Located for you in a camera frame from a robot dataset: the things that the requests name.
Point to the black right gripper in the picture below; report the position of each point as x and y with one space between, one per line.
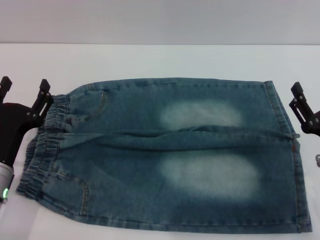
316 125

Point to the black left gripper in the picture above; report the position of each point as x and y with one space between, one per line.
12 125

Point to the blue denim shorts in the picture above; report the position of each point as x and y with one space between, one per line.
155 160

